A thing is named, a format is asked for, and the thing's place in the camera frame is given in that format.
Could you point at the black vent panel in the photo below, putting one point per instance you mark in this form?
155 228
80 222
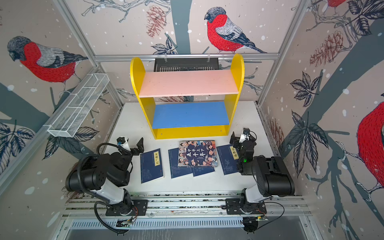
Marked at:
186 64

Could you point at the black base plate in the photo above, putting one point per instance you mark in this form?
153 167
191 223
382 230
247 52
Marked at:
132 208
242 207

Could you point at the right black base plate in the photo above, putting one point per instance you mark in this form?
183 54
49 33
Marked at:
242 207

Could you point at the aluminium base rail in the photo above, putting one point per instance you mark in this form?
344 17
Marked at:
180 211

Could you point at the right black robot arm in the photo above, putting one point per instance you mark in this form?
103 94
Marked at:
271 177

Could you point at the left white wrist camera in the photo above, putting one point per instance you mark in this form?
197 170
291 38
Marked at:
123 143

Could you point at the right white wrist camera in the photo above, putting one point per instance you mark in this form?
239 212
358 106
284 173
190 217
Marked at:
245 135

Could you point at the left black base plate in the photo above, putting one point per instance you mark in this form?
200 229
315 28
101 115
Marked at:
132 208

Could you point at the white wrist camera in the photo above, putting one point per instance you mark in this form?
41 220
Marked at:
123 143
245 135

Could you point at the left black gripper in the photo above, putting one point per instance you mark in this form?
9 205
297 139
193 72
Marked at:
132 151

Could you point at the blue book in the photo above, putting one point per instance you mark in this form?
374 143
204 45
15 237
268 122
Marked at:
151 166
177 171
198 171
229 158

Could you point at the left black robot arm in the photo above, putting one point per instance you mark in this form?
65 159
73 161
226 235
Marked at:
105 175

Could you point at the white wire mesh basket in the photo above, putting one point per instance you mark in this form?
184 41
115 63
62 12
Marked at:
81 102

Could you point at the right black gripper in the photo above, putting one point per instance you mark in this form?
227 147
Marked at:
240 144

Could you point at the yellow pink blue shelf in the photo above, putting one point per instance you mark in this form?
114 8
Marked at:
188 120

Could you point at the large illustrated colourful book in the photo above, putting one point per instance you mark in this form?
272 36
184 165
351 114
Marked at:
197 153

